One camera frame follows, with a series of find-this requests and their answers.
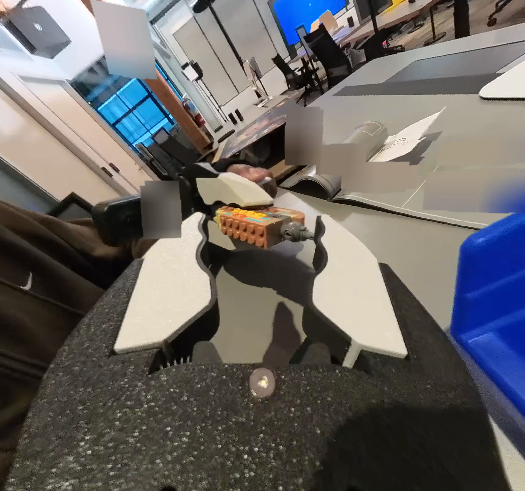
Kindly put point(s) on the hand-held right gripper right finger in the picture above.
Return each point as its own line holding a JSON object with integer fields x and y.
{"x": 352, "y": 298}

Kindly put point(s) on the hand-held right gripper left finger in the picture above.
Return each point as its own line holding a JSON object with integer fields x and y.
{"x": 168, "y": 298}

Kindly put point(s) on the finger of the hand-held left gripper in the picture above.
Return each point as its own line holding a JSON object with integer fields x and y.
{"x": 238, "y": 191}

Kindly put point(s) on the toy brick model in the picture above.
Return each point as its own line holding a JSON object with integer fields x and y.
{"x": 246, "y": 228}

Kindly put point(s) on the blue plastic bin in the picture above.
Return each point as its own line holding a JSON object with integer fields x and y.
{"x": 492, "y": 294}

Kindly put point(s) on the white paper slip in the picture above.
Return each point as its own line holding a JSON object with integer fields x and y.
{"x": 410, "y": 138}

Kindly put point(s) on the person's left forearm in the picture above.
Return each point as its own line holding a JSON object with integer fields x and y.
{"x": 123, "y": 253}

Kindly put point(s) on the grey desk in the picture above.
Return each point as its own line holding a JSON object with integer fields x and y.
{"x": 410, "y": 261}

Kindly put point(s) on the person's left hand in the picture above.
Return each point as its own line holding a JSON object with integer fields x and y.
{"x": 254, "y": 173}

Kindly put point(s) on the colourful printed mat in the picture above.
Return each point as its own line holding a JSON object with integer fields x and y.
{"x": 254, "y": 134}

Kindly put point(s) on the instruction booklet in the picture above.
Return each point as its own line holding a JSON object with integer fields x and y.
{"x": 389, "y": 204}

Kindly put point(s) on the person's brown jacket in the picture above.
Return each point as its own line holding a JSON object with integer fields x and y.
{"x": 41, "y": 314}

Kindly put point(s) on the black office chair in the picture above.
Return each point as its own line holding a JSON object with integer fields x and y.
{"x": 287, "y": 70}
{"x": 328, "y": 52}

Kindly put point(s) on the rolled grey booklet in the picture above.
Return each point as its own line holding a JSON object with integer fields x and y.
{"x": 365, "y": 130}

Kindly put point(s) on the white rounded board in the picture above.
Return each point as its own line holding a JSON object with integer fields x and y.
{"x": 506, "y": 85}

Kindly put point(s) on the black wall speaker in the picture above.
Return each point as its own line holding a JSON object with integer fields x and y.
{"x": 37, "y": 31}

